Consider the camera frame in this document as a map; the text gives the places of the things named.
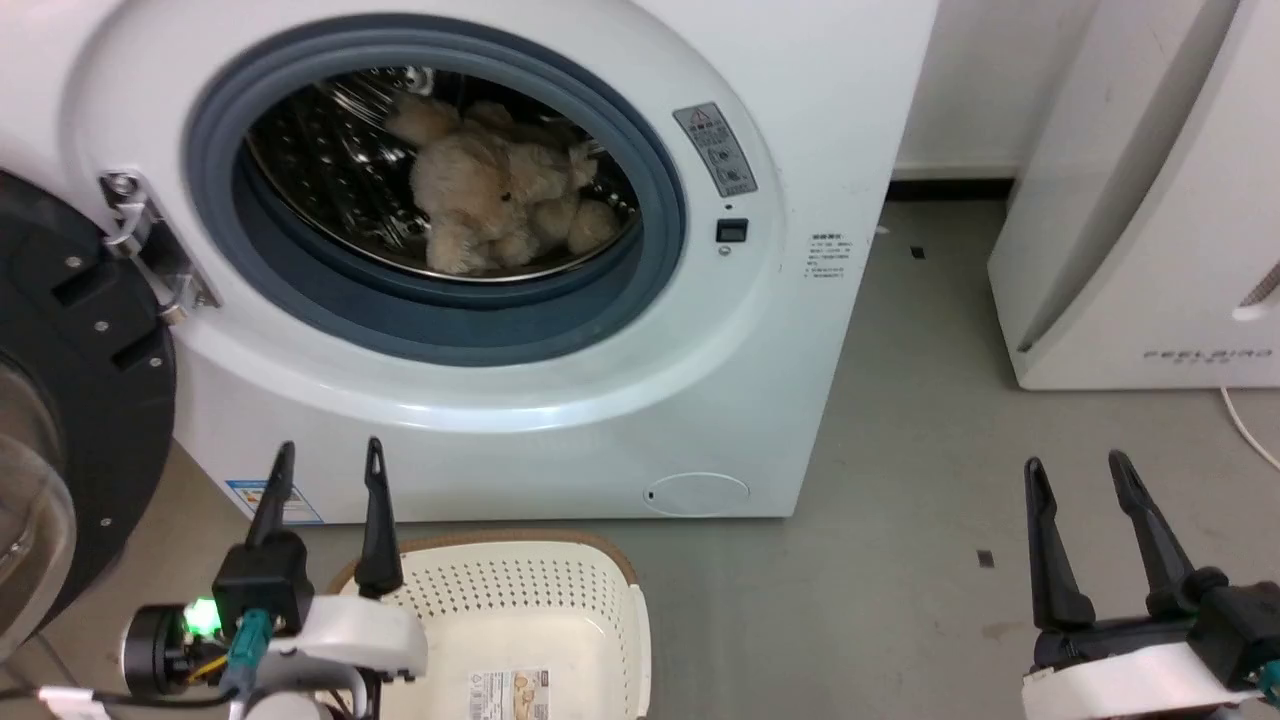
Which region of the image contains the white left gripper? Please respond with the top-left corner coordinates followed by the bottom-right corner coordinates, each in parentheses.
top-left (245, 436), bottom-right (431, 686)

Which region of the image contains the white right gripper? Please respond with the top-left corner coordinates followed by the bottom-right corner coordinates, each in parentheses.
top-left (1019, 449), bottom-right (1269, 720)

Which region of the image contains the beige plush bear toy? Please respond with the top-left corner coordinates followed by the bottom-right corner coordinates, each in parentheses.
top-left (385, 92), bottom-right (622, 277)

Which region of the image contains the cream perforated laundry basket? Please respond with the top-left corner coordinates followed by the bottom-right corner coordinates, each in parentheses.
top-left (328, 530), bottom-right (653, 720)

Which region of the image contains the printed basket label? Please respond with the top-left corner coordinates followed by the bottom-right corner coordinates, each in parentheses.
top-left (463, 668), bottom-right (552, 720)

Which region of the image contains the white front-load washing machine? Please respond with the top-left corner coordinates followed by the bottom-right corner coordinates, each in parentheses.
top-left (0, 0), bottom-right (941, 526)

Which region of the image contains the blue white energy sticker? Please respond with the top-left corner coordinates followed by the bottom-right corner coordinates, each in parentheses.
top-left (224, 478), bottom-right (325, 527)

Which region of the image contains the grey rubber door gasket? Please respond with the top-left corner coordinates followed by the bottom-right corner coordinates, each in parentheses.
top-left (183, 13), bottom-right (688, 368)

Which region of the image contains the black round washer door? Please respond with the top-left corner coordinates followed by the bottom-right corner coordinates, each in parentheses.
top-left (0, 170), bottom-right (179, 663)

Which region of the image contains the metal washer door hinge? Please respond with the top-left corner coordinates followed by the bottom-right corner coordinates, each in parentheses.
top-left (98, 170), bottom-right (221, 324)

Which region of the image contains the white air purifier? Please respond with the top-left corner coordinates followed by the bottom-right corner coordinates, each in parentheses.
top-left (988, 0), bottom-right (1280, 392)

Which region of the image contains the steel washer drum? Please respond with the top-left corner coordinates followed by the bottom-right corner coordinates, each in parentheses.
top-left (245, 67), bottom-right (641, 283)

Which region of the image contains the round white filter cover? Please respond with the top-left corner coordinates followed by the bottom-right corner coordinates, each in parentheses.
top-left (643, 472), bottom-right (751, 518)

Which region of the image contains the small printed text label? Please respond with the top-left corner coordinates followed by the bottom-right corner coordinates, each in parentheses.
top-left (803, 232), bottom-right (854, 282)

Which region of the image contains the grey warning sticker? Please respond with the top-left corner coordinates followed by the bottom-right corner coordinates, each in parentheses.
top-left (672, 101), bottom-right (758, 198)

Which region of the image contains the teal plug cable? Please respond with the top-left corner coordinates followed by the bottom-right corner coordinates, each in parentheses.
top-left (220, 608), bottom-right (275, 703)

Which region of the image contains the white power cable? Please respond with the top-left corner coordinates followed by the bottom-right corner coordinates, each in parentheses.
top-left (1218, 388), bottom-right (1280, 472)

